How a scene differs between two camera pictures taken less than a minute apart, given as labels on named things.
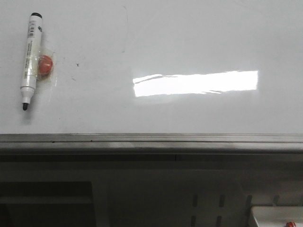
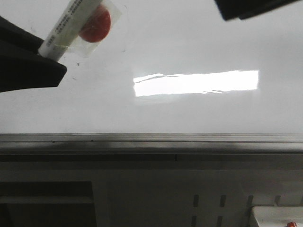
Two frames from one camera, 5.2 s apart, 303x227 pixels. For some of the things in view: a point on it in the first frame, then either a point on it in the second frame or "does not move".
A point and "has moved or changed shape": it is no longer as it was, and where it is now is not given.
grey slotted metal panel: [190, 197] does not move
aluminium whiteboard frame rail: [229, 147] does not move
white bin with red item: [278, 215] does not move
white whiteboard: [146, 66] does not move
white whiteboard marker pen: [30, 75] → [83, 26]
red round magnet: [45, 65] has moved or changed shape
